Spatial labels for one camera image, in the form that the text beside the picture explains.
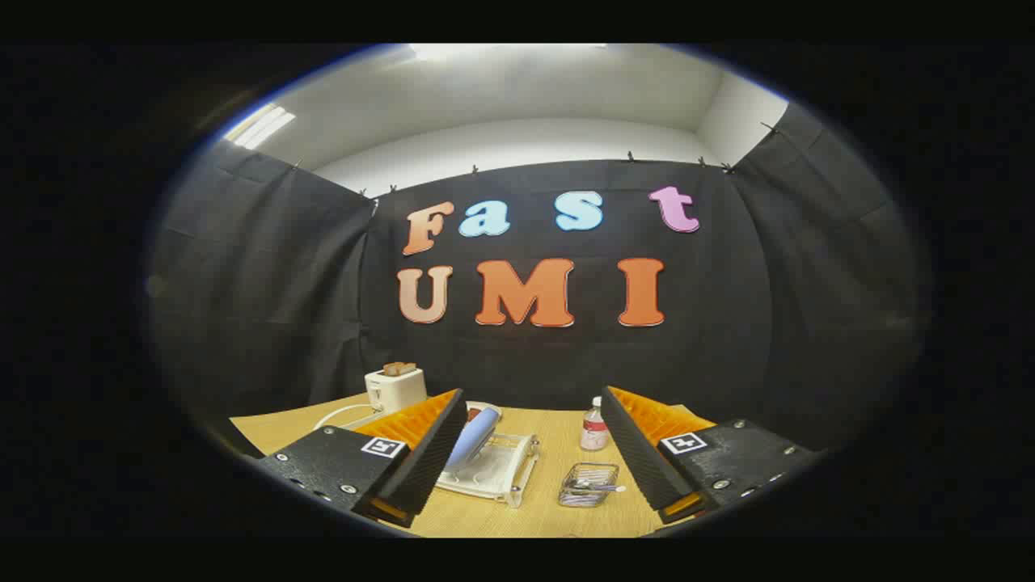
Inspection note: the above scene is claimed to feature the clear bottle with red label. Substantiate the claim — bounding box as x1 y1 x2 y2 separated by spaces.
580 396 611 452

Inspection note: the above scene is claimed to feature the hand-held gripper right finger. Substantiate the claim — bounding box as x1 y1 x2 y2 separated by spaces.
600 386 817 525

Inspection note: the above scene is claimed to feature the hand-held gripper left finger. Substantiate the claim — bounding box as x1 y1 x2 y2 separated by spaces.
259 388 470 530

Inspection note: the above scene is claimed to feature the blue plate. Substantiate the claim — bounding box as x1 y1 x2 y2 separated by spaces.
445 407 502 471

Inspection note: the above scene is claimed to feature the white toaster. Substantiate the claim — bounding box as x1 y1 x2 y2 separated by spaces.
365 368 428 415

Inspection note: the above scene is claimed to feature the ceiling light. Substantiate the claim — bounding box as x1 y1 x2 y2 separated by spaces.
408 43 607 62
222 103 297 150

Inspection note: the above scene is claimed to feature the clear wire basket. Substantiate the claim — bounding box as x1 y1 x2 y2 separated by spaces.
558 462 620 508

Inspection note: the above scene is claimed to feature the white drip tray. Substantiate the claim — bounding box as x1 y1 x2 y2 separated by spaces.
438 436 534 500

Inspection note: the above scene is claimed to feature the black backdrop cloth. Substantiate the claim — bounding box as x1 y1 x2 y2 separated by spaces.
150 101 931 453

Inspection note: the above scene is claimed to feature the white toaster cable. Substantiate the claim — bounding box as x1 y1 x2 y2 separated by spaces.
314 403 381 431

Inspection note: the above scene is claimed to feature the white wire dish rack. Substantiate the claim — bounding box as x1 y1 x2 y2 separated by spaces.
437 402 541 508

